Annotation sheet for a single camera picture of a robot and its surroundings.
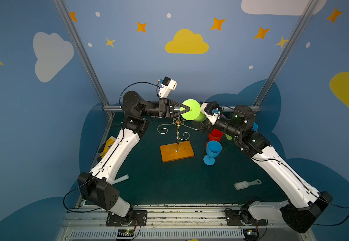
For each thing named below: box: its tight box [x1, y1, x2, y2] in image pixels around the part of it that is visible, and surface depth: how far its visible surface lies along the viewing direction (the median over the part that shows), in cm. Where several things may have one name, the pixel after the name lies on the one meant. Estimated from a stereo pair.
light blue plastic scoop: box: [111, 173, 130, 185], surface depth 88 cm
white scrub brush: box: [234, 179, 262, 191], surface depth 86 cm
